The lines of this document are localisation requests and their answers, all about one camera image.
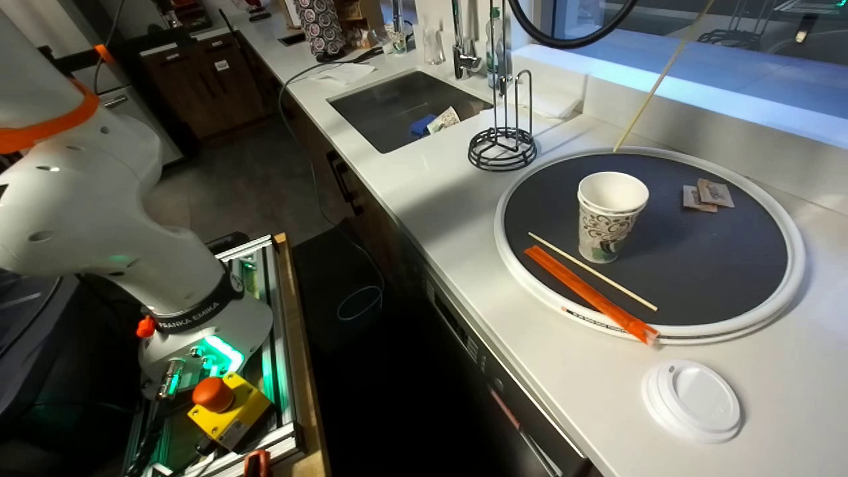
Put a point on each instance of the orange stirrer packet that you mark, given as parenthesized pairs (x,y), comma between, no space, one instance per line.
(593,298)

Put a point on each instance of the wooden stirrer from packet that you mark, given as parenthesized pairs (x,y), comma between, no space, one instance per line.
(660,78)

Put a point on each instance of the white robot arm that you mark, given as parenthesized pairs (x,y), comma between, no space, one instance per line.
(75,204)

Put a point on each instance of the loose wooden stirrer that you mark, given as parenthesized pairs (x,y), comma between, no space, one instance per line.
(592,270)

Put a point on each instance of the round black white-rimmed tray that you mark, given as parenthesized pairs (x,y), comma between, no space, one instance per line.
(711,273)

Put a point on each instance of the black recessed sink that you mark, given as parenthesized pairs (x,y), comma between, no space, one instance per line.
(395,113)

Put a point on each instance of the patterned paper cup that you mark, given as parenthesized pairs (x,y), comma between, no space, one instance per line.
(607,211)

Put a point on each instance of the metal tap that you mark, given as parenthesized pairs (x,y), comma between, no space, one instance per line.
(479,41)

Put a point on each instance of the yellow emergency stop box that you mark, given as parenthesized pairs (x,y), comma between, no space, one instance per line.
(225,409)

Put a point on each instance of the dark sugar sachet front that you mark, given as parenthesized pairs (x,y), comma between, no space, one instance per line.
(689,199)

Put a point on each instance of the dark sugar sachet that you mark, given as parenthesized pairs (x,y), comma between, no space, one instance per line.
(707,191)
(689,199)

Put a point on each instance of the wooden cabinet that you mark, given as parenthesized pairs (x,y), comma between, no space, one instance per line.
(198,85)

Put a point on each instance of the dark sugar sachet back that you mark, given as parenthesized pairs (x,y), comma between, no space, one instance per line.
(707,191)

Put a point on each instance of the white plastic cup lid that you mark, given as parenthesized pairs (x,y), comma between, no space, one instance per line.
(691,400)

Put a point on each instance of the black wire cup holder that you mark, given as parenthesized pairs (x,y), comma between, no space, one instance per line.
(510,138)

